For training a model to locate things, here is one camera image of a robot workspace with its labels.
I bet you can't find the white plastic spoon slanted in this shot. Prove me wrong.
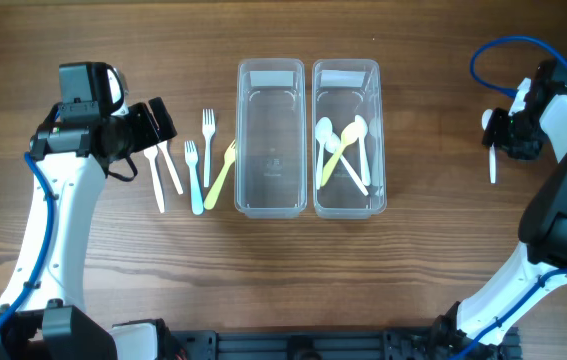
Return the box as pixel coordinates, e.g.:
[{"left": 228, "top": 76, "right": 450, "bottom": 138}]
[{"left": 314, "top": 117, "right": 332, "bottom": 189}]

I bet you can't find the white plastic spoon wide handle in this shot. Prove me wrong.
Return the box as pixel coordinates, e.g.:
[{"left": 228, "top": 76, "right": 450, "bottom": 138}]
[{"left": 354, "top": 115, "right": 371, "bottom": 186}]

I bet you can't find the yellow plastic spoon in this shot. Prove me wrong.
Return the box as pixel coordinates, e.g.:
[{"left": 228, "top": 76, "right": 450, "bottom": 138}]
[{"left": 321, "top": 122, "right": 360, "bottom": 186}]

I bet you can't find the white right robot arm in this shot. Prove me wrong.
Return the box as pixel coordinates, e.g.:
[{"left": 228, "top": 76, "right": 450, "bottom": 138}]
[{"left": 455, "top": 95, "right": 567, "bottom": 357}]

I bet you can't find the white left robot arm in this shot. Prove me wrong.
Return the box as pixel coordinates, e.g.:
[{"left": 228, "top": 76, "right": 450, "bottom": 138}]
[{"left": 0, "top": 98, "right": 179, "bottom": 359}]

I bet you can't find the left clear plastic container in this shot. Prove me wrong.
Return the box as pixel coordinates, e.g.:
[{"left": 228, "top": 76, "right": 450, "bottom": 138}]
[{"left": 234, "top": 58, "right": 307, "bottom": 219}]

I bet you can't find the clear plastic container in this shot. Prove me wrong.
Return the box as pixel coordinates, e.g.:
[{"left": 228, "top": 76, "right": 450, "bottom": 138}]
[
  {"left": 312, "top": 59, "right": 387, "bottom": 219},
  {"left": 234, "top": 58, "right": 307, "bottom": 219}
]

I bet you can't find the white plastic spoon in container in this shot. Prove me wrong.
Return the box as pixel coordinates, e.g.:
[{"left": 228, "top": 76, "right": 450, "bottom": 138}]
[{"left": 325, "top": 133, "right": 369, "bottom": 196}]

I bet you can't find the right clear plastic container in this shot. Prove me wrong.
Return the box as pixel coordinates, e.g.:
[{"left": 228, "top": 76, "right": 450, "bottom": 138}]
[{"left": 312, "top": 59, "right": 387, "bottom": 219}]

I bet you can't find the white plastic fork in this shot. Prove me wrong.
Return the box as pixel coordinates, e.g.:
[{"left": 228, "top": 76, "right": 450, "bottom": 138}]
[
  {"left": 143, "top": 145, "right": 165, "bottom": 213},
  {"left": 158, "top": 141, "right": 184, "bottom": 195},
  {"left": 202, "top": 108, "right": 216, "bottom": 188}
]

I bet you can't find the white plastic fork leftmost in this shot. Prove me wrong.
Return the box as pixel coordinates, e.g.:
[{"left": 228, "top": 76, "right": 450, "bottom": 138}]
[{"left": 143, "top": 145, "right": 165, "bottom": 213}]

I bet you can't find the light blue plastic fork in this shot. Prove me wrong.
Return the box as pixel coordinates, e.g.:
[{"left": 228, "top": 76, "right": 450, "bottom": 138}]
[{"left": 184, "top": 140, "right": 204, "bottom": 215}]

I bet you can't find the white plastic fork upper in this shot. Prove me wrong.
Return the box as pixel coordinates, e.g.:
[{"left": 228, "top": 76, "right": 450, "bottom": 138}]
[{"left": 202, "top": 108, "right": 216, "bottom": 188}]

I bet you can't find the yellow plastic fork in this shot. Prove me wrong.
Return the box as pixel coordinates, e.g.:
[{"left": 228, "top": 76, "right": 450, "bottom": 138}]
[{"left": 204, "top": 140, "right": 236, "bottom": 210}]

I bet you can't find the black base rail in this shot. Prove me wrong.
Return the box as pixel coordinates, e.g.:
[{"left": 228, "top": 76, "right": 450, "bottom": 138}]
[{"left": 172, "top": 327, "right": 523, "bottom": 360}]

